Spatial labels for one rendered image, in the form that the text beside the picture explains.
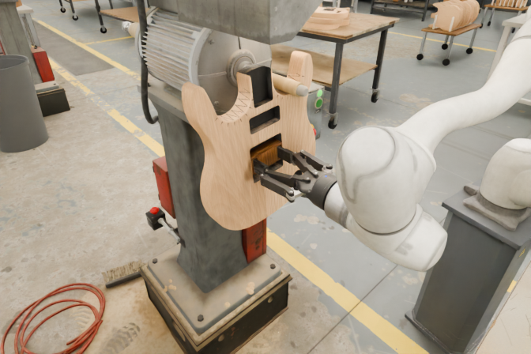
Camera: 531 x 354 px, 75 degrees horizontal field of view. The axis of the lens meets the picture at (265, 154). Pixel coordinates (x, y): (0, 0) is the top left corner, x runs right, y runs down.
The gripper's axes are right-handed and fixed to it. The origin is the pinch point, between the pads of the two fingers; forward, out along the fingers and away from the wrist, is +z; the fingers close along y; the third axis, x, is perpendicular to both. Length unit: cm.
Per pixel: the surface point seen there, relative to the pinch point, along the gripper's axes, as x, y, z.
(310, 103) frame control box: -3.9, 34.8, 17.7
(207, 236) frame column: -50, -4, 36
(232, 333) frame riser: -94, -9, 22
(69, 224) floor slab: -103, -39, 158
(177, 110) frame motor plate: 3.5, -4.2, 34.6
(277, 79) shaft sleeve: 16.6, 7.9, 3.6
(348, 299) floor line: -114, 48, 6
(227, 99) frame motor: 8.3, 3.7, 19.3
